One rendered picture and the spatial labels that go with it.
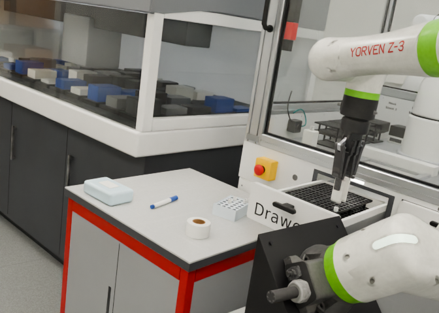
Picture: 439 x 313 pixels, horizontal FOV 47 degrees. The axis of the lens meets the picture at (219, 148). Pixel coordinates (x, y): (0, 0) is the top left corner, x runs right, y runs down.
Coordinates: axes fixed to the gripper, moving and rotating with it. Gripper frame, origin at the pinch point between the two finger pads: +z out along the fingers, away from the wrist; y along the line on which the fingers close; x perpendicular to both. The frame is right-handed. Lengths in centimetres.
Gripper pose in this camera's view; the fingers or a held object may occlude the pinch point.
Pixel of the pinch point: (340, 189)
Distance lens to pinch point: 143.1
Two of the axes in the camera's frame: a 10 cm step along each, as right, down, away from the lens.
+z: -1.6, 9.6, 2.3
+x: 7.1, 2.7, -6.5
